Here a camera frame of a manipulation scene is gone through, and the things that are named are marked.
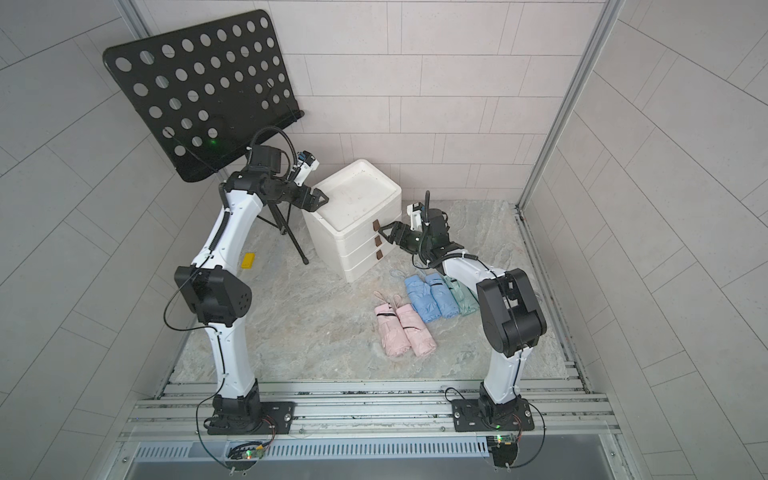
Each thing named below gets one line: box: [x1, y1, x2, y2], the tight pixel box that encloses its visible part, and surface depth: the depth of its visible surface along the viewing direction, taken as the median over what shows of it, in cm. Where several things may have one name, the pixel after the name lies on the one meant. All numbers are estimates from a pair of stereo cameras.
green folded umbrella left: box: [442, 275, 480, 316], surface depth 90 cm
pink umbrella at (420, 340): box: [393, 294, 437, 357], surface depth 84 cm
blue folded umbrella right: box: [426, 273, 460, 319], surface depth 91 cm
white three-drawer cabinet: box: [303, 159, 403, 283], surface depth 90 cm
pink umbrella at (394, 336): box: [374, 291, 411, 356], surface depth 84 cm
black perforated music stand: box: [104, 9, 309, 265], surface depth 64 cm
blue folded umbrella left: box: [404, 275, 441, 322], surface depth 90 cm
